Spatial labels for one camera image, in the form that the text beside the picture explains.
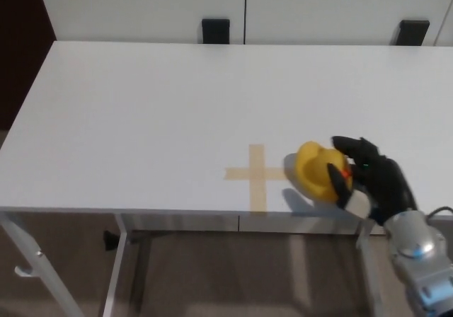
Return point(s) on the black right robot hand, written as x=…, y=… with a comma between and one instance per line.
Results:
x=384, y=186

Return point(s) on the yellow rubber duck toy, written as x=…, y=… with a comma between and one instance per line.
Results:
x=315, y=173

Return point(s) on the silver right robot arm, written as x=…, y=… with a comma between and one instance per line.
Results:
x=421, y=260

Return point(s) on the beige tape cross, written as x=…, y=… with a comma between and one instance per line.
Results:
x=257, y=175

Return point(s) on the black floor object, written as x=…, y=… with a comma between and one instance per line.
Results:
x=110, y=241

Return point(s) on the white cabinet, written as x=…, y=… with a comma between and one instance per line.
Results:
x=141, y=9

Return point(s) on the black bracket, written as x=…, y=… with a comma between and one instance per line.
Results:
x=410, y=33
x=216, y=31

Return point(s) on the white desk frame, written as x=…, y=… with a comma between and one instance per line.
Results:
x=118, y=260

